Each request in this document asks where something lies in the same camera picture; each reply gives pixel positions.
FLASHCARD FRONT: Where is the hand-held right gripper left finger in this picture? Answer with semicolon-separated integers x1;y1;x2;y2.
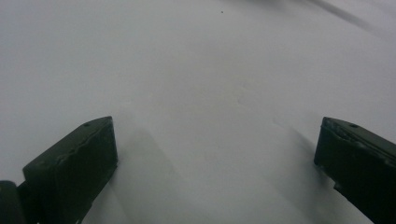
18;116;119;224

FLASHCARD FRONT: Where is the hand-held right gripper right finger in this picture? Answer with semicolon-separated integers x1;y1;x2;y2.
313;117;396;224

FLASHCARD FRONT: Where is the light grey table mat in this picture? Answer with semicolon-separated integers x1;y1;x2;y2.
0;0;396;224

